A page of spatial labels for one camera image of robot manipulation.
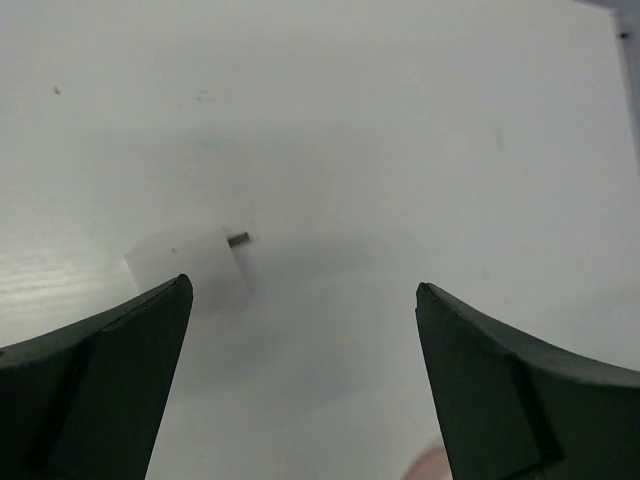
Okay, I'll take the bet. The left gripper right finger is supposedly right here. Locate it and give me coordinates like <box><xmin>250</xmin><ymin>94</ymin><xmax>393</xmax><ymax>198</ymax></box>
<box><xmin>415</xmin><ymin>283</ymin><xmax>639</xmax><ymax>479</ymax></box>

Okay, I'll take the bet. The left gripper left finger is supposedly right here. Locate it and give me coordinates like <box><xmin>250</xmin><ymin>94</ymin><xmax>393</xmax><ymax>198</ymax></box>
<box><xmin>1</xmin><ymin>274</ymin><xmax>193</xmax><ymax>479</ymax></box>

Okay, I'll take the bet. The pink round power strip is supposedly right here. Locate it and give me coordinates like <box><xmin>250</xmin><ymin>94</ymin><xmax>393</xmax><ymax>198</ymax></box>
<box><xmin>402</xmin><ymin>439</ymin><xmax>453</xmax><ymax>480</ymax></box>

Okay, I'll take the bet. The white charger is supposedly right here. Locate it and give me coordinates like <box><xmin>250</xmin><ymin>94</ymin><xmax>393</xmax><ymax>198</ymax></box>
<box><xmin>125</xmin><ymin>223</ymin><xmax>251</xmax><ymax>316</ymax></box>

